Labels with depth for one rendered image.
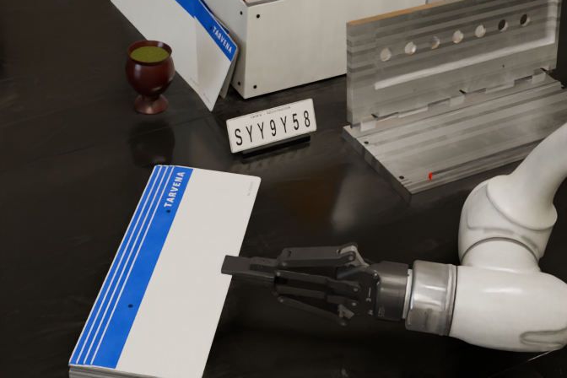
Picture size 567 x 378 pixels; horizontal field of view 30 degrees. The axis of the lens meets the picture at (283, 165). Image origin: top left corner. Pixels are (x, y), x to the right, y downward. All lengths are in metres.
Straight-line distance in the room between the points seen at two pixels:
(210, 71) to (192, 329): 0.68
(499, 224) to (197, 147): 0.57
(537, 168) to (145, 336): 0.54
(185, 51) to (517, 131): 0.61
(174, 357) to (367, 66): 0.68
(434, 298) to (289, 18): 0.68
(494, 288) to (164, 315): 0.41
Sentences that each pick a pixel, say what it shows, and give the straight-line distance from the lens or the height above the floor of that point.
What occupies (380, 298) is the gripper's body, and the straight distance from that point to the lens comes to 1.33.
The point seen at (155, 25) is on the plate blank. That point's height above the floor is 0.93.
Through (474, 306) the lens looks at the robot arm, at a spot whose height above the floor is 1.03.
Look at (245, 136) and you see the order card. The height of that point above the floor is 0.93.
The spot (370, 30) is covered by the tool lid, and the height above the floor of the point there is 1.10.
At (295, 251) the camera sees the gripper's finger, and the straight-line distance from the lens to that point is 1.35.
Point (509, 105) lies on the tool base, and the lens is 1.92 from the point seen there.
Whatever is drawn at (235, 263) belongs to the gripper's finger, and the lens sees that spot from 1.37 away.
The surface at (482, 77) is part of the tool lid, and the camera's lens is 1.90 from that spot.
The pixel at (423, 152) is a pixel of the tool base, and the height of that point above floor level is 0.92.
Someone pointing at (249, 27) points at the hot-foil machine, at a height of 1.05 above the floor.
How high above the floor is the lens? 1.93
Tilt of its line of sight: 36 degrees down
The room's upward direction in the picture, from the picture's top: 4 degrees clockwise
